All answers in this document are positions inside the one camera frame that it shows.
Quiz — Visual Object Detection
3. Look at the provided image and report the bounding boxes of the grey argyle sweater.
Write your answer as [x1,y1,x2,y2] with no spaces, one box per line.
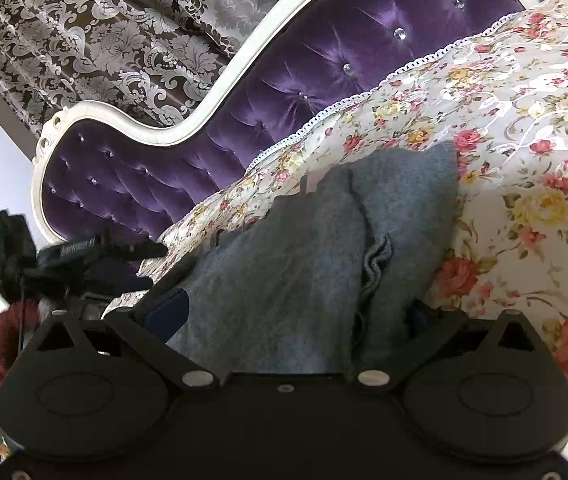
[134,140,460,376]

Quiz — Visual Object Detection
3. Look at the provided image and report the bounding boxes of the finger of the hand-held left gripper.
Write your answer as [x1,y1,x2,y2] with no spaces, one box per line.
[88,264,155,295]
[100,238,169,264]

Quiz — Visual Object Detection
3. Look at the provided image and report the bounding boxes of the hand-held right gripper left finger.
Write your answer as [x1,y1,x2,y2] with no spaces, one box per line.
[28,287,221,389]

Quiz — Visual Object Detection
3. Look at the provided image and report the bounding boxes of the purple tufted sofa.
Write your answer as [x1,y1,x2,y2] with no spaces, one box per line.
[31,0,537,246]

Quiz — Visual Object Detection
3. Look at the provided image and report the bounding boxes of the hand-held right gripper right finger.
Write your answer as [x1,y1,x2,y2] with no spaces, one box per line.
[355,298,541,392]

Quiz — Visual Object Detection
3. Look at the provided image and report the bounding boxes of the floral blanket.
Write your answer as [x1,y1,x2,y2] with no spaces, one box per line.
[108,0,568,431]

